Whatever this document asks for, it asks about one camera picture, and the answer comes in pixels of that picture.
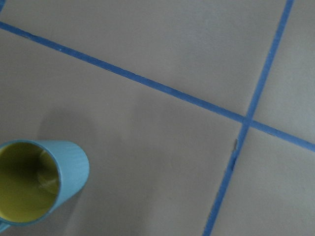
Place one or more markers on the blue mug yellow inside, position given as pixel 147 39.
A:
pixel 36 177

